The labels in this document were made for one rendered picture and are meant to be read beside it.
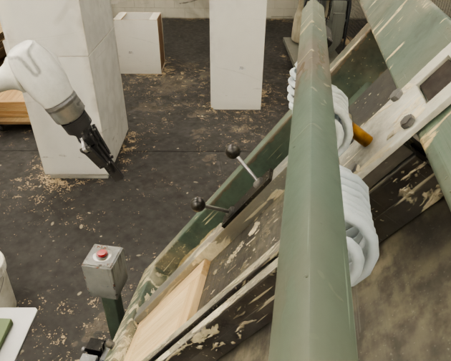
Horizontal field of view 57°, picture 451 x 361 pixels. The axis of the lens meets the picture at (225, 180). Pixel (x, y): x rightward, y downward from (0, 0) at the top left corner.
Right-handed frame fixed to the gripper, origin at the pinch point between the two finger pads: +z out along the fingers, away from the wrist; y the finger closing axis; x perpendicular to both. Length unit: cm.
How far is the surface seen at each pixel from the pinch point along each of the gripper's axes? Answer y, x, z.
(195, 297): -37.7, -15.9, 20.7
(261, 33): 334, -63, 108
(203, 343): -61, -25, 4
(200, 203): -26.3, -26.5, 2.2
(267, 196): -27, -42, 7
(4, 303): 53, 131, 83
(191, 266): -23.7, -13.3, 24.4
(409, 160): -65, -63, -24
